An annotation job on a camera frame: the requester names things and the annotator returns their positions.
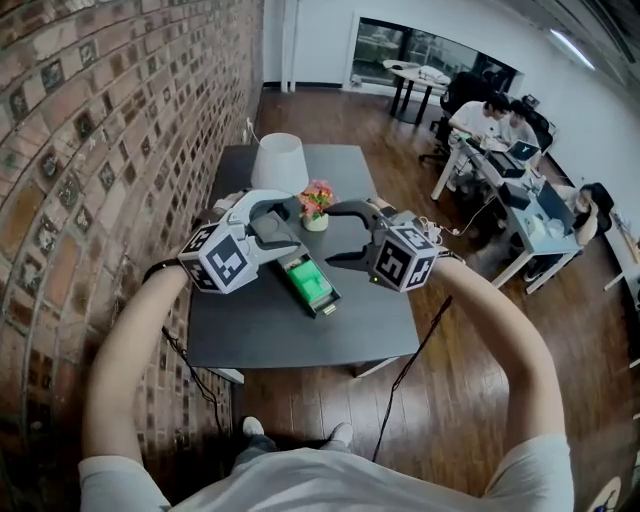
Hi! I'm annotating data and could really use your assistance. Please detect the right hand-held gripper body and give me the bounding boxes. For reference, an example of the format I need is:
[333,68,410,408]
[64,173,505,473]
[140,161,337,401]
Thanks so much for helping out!
[367,209,442,293]

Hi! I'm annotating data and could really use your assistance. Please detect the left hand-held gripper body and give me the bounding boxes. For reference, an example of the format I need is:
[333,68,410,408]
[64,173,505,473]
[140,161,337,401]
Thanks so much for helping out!
[178,192,262,296]

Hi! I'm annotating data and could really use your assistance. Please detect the green pack of tissues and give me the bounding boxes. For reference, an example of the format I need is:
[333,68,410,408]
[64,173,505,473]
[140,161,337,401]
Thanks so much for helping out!
[283,261,334,304]

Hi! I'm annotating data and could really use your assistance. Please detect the person's left forearm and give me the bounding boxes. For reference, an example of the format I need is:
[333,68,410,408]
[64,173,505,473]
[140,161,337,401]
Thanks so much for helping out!
[81,262,192,466]

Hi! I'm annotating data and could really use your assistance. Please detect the person's right forearm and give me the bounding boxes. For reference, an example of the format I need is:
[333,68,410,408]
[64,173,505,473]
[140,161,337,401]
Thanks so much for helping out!
[432,256,570,452]

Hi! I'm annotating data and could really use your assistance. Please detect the black box on desk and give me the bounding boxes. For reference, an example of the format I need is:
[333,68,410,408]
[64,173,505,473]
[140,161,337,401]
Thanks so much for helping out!
[498,181,532,210]

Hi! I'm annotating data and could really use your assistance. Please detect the person's right hand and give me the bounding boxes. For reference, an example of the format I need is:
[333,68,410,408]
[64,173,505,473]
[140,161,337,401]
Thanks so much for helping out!
[369,197,402,218]

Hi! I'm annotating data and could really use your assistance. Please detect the person's left hand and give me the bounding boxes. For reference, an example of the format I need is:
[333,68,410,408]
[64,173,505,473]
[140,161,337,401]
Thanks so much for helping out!
[213,191,247,215]

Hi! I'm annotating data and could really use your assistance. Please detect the white table lamp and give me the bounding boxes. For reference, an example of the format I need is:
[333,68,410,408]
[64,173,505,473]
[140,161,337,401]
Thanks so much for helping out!
[249,132,310,195]

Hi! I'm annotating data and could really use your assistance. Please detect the potted pink flowers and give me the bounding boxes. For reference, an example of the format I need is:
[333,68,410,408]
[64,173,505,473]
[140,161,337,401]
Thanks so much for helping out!
[296,179,340,233]

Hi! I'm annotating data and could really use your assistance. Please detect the black low table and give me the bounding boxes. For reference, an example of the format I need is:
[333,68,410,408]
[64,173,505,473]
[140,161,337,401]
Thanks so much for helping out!
[186,144,422,386]

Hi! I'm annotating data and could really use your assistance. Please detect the white office desk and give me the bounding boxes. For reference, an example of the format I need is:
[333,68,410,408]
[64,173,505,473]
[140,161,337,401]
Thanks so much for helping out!
[428,133,585,296]

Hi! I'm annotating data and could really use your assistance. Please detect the white round table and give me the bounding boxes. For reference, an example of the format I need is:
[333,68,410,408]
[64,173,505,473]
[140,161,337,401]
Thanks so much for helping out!
[381,58,453,126]

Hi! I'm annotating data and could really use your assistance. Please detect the black office chair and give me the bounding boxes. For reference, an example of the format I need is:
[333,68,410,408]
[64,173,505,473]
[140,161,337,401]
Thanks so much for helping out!
[522,93,557,154]
[418,71,484,165]

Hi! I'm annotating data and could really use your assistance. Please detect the open laptop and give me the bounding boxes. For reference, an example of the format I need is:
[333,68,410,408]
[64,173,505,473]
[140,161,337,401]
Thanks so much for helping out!
[486,140,544,180]

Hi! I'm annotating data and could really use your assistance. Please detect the dark window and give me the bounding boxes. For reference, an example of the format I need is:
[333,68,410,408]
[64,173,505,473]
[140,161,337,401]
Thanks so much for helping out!
[350,16,525,95]

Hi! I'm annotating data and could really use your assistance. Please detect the black monitor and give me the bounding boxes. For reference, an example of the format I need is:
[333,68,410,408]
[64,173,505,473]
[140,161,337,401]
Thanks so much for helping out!
[536,180,577,237]

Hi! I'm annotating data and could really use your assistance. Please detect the person's right white shoe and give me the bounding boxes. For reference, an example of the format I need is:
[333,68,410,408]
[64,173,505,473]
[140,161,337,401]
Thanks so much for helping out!
[328,421,355,447]

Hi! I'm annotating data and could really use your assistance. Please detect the person's grey trousers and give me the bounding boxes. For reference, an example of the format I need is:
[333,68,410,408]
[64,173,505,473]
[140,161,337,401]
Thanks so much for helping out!
[231,432,354,469]

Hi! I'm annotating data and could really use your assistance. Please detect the person's white t-shirt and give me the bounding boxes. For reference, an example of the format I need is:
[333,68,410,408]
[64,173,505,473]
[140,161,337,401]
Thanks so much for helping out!
[77,432,576,512]

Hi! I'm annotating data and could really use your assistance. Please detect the ceiling light strip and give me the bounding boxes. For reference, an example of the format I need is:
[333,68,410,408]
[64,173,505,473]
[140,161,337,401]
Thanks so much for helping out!
[548,27,597,72]

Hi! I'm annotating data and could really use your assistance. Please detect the black wrist strap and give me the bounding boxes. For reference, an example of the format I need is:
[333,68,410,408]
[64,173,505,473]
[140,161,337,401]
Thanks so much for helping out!
[143,259,182,284]

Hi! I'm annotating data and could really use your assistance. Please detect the black cable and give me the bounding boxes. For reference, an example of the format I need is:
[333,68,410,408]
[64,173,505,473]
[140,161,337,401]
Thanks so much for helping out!
[371,294,454,465]
[160,326,227,437]

